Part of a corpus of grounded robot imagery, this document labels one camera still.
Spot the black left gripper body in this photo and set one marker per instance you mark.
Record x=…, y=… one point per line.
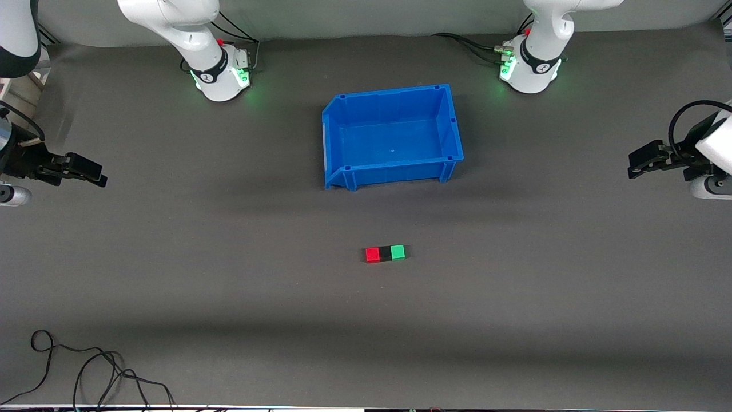
x=678, y=158

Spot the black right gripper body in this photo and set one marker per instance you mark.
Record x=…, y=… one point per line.
x=24, y=160

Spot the small green cube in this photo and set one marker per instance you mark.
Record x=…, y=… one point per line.
x=398, y=252

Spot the small black cube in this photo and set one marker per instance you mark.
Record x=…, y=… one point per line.
x=385, y=253

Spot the small red cube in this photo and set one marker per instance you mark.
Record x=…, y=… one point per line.
x=372, y=254

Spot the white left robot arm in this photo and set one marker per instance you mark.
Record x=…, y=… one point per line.
x=537, y=63

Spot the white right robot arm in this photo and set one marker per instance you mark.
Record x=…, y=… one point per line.
x=194, y=34

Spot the beige plastic bin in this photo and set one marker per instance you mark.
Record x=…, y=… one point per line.
x=26, y=91

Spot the dark grey table mat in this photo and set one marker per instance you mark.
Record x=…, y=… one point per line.
x=286, y=320

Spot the blue plastic storage bin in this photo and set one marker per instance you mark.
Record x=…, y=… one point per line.
x=394, y=143

